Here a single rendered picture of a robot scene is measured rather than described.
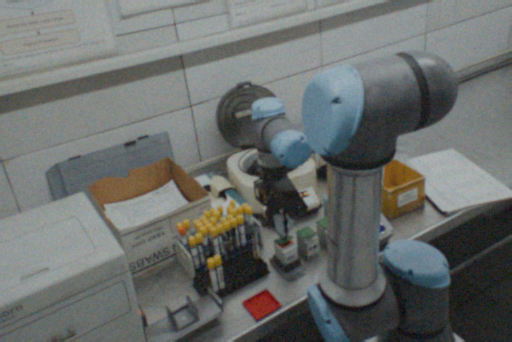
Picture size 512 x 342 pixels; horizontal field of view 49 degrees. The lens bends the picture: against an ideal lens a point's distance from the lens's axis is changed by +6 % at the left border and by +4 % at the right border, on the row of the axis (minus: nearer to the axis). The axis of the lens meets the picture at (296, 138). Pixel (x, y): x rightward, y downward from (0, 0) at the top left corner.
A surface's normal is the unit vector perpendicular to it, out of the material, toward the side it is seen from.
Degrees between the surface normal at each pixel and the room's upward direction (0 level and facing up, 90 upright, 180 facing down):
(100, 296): 90
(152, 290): 0
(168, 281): 0
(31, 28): 93
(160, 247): 91
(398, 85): 52
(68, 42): 94
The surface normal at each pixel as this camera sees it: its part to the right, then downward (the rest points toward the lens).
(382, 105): 0.35, 0.10
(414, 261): 0.04, -0.92
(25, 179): 0.56, 0.34
